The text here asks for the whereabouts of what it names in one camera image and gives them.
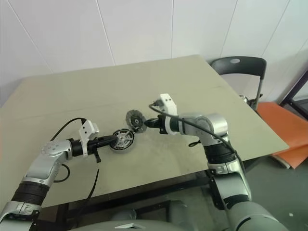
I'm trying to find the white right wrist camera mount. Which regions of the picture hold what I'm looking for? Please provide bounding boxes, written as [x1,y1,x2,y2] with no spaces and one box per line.
[151,93,181,135]

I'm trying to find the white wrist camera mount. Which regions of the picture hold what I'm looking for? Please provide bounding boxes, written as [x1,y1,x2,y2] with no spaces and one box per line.
[151,93,181,135]
[78,119,101,158]

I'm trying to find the black metal window frame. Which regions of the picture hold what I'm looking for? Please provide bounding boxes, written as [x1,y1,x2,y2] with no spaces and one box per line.
[280,76,308,115]

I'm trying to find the black metal table frame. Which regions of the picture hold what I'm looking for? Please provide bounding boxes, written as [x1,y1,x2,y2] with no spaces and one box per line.
[36,169,227,231]

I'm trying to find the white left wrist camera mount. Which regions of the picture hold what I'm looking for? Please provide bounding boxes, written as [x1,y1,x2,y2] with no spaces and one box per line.
[78,119,101,158]

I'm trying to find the orange flat board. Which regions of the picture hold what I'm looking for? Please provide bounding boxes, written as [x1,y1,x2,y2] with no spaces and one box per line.
[256,102,308,170]

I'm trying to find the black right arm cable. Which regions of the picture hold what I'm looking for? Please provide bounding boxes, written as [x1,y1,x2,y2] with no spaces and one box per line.
[148,103,243,169]

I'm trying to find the thin black hanging strap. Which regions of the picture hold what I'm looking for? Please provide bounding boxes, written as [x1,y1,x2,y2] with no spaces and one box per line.
[69,168,101,217]

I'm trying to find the black plastic folding chair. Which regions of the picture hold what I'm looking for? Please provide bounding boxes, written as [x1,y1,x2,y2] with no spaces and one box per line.
[210,56,268,113]

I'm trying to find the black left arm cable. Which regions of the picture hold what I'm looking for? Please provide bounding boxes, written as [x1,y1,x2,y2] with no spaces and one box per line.
[49,117,87,183]

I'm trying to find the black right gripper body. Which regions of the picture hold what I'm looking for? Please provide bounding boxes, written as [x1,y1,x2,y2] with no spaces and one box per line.
[154,115,169,134]

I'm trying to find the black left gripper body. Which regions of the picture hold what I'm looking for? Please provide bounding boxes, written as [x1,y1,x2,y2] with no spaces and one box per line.
[86,136,106,163]

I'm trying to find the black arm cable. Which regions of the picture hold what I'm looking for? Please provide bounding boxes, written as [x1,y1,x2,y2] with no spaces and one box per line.
[148,103,243,169]
[49,117,87,183]

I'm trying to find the round spoked rotor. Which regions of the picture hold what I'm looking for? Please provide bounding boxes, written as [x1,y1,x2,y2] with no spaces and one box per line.
[114,131,133,147]

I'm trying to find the silver motor housing copper windings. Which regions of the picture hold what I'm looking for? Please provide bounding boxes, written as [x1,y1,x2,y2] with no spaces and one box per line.
[110,128,135,152]

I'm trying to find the round silver motor lid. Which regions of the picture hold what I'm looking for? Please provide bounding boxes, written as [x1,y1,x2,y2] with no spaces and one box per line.
[125,109,148,133]

